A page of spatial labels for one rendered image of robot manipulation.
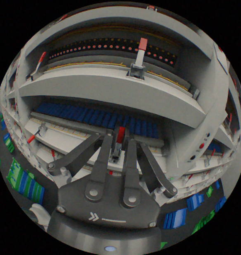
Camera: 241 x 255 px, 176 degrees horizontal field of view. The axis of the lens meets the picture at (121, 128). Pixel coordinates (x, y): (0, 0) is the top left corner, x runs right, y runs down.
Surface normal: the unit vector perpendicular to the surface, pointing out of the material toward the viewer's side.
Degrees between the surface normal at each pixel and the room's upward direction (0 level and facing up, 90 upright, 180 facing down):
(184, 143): 90
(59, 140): 19
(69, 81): 109
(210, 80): 90
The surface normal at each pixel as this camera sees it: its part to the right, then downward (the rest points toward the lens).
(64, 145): 0.16, -0.61
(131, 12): -0.16, 0.76
